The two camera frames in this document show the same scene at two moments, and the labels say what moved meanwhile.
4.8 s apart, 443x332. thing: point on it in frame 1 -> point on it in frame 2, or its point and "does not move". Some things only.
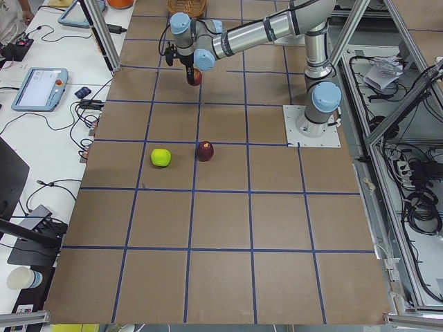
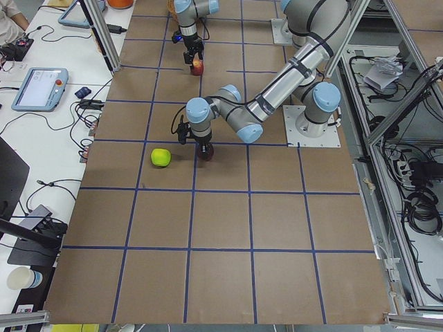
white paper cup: [22, 278] does not move
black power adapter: [115, 29] does not move
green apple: [160, 157] does not move
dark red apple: [205, 151] does not move
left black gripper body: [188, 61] -> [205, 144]
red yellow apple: [197, 77] -> [197, 67]
